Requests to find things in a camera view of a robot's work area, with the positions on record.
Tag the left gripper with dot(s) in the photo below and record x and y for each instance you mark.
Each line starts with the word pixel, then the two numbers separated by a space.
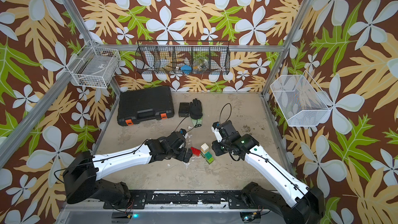
pixel 182 156

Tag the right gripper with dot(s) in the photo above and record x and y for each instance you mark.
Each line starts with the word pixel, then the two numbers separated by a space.
pixel 215 148

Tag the red 2x4 lego brick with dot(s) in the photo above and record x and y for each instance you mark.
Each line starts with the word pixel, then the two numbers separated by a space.
pixel 195 151

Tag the dark green 2x4 lego brick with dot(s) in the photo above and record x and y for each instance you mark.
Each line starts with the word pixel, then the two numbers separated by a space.
pixel 206 155

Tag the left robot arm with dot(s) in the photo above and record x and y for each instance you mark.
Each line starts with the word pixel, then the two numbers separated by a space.
pixel 84 178

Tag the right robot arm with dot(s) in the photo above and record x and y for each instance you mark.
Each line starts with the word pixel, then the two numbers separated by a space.
pixel 293 200

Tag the small black box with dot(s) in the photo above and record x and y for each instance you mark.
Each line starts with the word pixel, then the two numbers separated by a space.
pixel 184 110

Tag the black and green glove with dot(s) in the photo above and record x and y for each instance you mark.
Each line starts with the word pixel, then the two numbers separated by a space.
pixel 196 112

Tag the black plastic tool case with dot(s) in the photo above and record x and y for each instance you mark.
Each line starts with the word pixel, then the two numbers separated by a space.
pixel 145 104

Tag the blue object in basket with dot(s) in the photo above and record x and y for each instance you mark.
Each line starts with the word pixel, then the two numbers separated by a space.
pixel 186 70

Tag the white mesh basket right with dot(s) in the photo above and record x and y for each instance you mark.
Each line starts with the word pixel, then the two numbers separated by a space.
pixel 300 98

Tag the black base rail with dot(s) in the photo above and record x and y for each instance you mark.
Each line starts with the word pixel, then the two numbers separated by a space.
pixel 141 199

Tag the black wire basket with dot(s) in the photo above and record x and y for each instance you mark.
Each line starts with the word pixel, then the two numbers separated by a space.
pixel 205 57

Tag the white wire basket left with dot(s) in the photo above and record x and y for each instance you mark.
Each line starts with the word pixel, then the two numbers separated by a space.
pixel 95 66

